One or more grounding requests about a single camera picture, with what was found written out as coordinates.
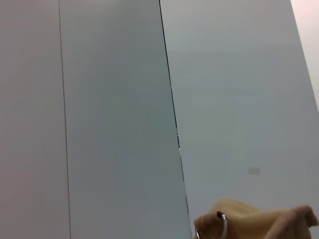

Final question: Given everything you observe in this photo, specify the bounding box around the khaki canvas food bag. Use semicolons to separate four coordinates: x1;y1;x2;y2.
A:
193;198;319;239

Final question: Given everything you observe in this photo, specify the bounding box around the silver metal bag ring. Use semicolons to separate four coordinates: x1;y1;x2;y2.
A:
194;213;228;239

